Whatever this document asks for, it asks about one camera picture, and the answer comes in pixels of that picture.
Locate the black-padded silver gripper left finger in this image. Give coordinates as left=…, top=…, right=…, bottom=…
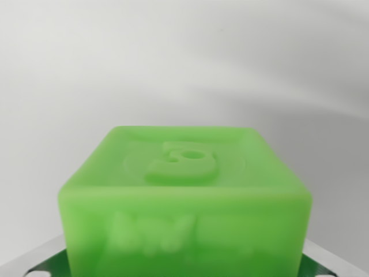
left=0, top=234, right=70, bottom=277

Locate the black-padded silver gripper right finger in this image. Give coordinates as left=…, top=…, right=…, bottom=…
left=299, top=238, right=369, bottom=277

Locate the green embossed cube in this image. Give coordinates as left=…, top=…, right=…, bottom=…
left=57, top=125, right=314, bottom=277

